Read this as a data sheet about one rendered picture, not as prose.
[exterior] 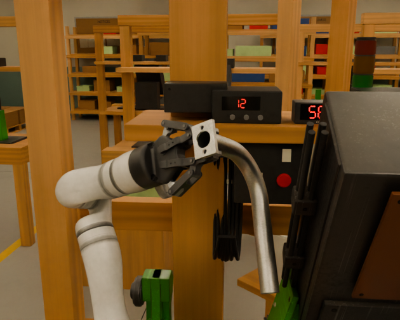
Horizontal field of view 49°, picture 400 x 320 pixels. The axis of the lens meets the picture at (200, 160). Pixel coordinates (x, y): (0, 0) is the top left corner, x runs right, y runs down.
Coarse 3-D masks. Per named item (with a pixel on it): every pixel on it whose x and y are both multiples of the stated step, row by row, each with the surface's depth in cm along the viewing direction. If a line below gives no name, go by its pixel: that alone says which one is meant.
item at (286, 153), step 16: (256, 144) 100; (272, 144) 100; (288, 144) 100; (256, 160) 101; (272, 160) 101; (288, 160) 101; (240, 176) 103; (272, 176) 102; (288, 176) 102; (240, 192) 104; (272, 192) 103; (288, 192) 103
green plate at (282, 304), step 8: (288, 280) 85; (280, 288) 90; (288, 288) 84; (296, 288) 82; (280, 296) 88; (288, 296) 82; (296, 296) 80; (272, 304) 93; (280, 304) 86; (288, 304) 81; (296, 304) 80; (272, 312) 91; (280, 312) 85; (288, 312) 80; (296, 312) 81
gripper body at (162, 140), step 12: (156, 144) 74; (132, 156) 74; (144, 156) 72; (156, 156) 73; (168, 156) 72; (180, 156) 71; (132, 168) 73; (144, 168) 72; (156, 168) 73; (168, 168) 71; (180, 168) 71; (144, 180) 73; (156, 180) 73; (168, 180) 71
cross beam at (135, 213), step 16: (112, 208) 128; (128, 208) 128; (144, 208) 127; (160, 208) 127; (272, 208) 124; (288, 208) 124; (128, 224) 129; (144, 224) 129; (160, 224) 128; (272, 224) 125; (288, 224) 125
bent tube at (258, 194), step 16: (192, 128) 68; (208, 128) 66; (208, 144) 65; (224, 144) 68; (240, 144) 72; (240, 160) 72; (256, 176) 74; (256, 192) 74; (256, 208) 73; (256, 224) 72; (256, 240) 72; (272, 240) 71; (272, 256) 70; (272, 272) 69; (272, 288) 68
